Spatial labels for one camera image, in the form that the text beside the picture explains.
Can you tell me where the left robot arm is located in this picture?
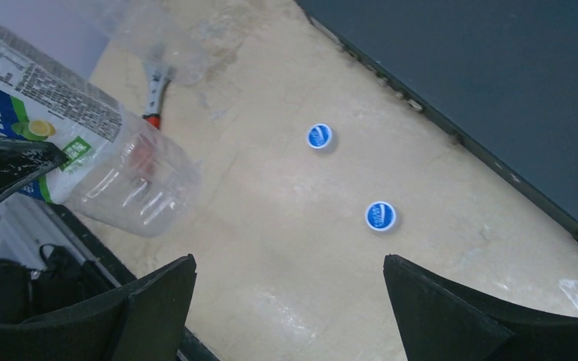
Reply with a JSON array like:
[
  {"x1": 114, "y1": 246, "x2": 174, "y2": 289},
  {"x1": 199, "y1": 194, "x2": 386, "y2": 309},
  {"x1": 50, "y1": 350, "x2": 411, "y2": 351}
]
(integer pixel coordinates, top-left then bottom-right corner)
[{"x1": 0, "y1": 136, "x2": 112, "y2": 324}]

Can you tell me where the blue white bottle cap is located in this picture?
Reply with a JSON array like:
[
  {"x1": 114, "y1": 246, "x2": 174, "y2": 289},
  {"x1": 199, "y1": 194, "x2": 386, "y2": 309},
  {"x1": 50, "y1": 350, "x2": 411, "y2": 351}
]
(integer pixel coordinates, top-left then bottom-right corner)
[
  {"x1": 306, "y1": 123, "x2": 333, "y2": 150},
  {"x1": 364, "y1": 201, "x2": 398, "y2": 232}
]

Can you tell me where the clear plastic bottle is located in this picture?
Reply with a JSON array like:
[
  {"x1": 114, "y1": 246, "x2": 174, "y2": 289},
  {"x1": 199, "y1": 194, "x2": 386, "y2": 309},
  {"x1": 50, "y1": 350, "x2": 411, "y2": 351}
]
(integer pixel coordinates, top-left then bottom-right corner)
[
  {"x1": 0, "y1": 25, "x2": 200, "y2": 238},
  {"x1": 64, "y1": 0, "x2": 250, "y2": 86}
]

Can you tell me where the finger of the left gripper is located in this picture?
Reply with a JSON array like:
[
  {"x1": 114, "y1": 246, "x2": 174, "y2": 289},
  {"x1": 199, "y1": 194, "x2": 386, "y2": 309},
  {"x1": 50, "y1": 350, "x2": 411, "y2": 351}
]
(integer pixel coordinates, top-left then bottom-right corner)
[{"x1": 0, "y1": 136, "x2": 68, "y2": 203}]

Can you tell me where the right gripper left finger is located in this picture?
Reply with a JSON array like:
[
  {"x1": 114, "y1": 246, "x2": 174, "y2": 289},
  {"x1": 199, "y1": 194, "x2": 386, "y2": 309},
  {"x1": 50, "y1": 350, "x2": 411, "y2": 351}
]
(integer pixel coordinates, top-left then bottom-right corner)
[{"x1": 0, "y1": 255, "x2": 196, "y2": 360}]

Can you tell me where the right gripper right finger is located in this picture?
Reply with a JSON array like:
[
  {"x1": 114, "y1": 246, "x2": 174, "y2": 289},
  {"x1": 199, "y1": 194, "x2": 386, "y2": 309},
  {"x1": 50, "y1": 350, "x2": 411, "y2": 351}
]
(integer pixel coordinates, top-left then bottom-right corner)
[{"x1": 383, "y1": 255, "x2": 578, "y2": 360}]

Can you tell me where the black flat electronics box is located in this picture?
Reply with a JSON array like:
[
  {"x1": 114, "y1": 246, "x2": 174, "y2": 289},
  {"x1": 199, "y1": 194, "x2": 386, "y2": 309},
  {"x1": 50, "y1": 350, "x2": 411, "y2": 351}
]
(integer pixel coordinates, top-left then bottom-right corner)
[{"x1": 299, "y1": 1, "x2": 578, "y2": 242}]

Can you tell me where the red handled adjustable wrench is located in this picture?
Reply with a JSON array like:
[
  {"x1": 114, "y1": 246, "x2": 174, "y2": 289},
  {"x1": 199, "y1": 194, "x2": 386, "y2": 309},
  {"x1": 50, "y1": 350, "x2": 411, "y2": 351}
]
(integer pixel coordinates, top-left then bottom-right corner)
[{"x1": 142, "y1": 62, "x2": 175, "y2": 129}]

